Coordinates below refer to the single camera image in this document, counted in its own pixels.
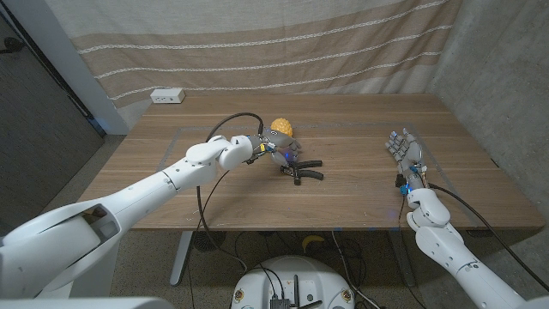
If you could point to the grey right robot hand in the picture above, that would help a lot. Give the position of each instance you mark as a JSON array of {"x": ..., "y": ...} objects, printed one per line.
[{"x": 409, "y": 156}]

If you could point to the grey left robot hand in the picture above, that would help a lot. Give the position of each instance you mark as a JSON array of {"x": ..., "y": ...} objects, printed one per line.
[{"x": 279, "y": 141}]

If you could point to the orange bumpy toy fruit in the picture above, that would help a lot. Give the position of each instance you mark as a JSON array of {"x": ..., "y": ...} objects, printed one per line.
[{"x": 281, "y": 125}]

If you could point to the black hand grip exerciser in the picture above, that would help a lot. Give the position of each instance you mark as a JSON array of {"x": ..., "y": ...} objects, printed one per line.
[{"x": 311, "y": 174}]

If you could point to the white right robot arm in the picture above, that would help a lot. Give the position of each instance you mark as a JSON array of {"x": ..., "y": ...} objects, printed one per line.
[{"x": 446, "y": 249}]

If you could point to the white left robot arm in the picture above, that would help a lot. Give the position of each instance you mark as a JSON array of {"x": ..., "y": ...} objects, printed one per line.
[{"x": 141, "y": 193}]

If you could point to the yellow banana under table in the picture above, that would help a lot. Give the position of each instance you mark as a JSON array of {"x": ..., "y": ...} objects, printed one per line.
[{"x": 309, "y": 240}]

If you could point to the brown striped woven mat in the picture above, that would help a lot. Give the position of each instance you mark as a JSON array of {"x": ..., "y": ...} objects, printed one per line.
[{"x": 257, "y": 43}]

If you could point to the grey table leg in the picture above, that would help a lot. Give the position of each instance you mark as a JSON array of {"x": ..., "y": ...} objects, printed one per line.
[{"x": 403, "y": 262}]

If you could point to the white power outlet box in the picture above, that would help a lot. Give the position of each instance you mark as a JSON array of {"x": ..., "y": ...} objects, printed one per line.
[{"x": 167, "y": 95}]

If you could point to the round black floor fan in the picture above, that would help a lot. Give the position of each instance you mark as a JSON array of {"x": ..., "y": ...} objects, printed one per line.
[{"x": 209, "y": 240}]

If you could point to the white robot torso base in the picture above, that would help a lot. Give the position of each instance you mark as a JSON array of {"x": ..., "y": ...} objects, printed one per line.
[{"x": 317, "y": 274}]

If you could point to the white table leg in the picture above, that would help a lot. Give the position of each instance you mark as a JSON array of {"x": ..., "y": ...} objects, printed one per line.
[{"x": 180, "y": 262}]

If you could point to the dark grey door panel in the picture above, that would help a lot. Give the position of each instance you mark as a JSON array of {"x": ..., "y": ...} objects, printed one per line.
[{"x": 43, "y": 129}]

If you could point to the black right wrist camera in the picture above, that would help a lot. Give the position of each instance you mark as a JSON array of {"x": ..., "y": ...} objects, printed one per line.
[{"x": 400, "y": 180}]

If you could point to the white door frame post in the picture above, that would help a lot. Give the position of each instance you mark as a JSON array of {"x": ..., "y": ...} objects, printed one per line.
[{"x": 73, "y": 64}]

